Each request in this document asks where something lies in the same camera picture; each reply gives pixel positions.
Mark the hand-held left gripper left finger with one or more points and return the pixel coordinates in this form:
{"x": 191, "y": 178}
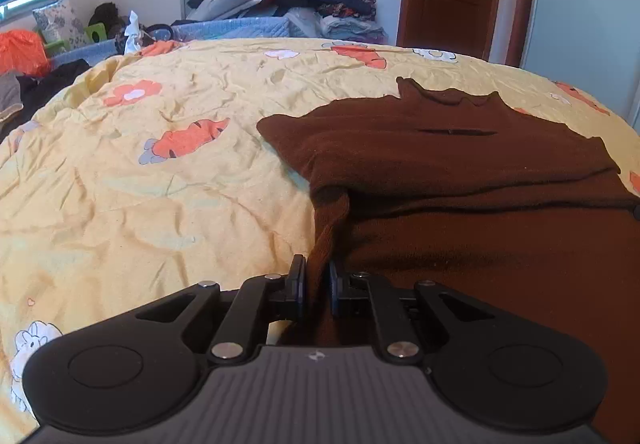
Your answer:
{"x": 299, "y": 289}

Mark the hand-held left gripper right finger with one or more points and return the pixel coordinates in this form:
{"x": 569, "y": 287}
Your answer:
{"x": 333, "y": 291}

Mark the brown knit sweater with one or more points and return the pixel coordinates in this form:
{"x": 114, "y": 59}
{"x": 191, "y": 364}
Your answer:
{"x": 450, "y": 174}

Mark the yellow printed blanket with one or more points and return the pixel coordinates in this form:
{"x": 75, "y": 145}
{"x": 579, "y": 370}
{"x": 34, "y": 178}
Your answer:
{"x": 150, "y": 199}

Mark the blue quilted mat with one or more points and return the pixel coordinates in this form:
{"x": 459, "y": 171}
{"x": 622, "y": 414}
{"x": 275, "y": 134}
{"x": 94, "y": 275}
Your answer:
{"x": 235, "y": 27}

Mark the white crumpled plastic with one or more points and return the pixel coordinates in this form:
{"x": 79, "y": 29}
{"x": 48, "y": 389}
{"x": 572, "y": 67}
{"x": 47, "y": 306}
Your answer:
{"x": 133, "y": 32}

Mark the black cloth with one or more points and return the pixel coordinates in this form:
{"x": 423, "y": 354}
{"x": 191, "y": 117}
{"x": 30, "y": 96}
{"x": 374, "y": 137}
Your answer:
{"x": 47, "y": 87}

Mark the green plastic stool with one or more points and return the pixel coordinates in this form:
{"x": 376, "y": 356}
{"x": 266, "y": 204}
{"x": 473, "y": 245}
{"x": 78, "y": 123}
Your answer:
{"x": 95, "y": 32}

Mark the dark plush bundle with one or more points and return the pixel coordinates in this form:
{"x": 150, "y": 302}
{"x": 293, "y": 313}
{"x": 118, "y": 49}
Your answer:
{"x": 105, "y": 17}

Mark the grey cloth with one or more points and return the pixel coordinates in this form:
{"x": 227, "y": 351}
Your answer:
{"x": 9, "y": 97}

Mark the floral pillow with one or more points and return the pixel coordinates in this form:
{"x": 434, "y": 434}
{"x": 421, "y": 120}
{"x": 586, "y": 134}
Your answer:
{"x": 60, "y": 24}

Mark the orange plastic bag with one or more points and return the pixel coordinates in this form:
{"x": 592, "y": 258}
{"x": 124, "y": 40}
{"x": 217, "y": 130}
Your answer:
{"x": 22, "y": 52}

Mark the flower print wardrobe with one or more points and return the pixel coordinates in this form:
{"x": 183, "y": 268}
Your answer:
{"x": 575, "y": 14}

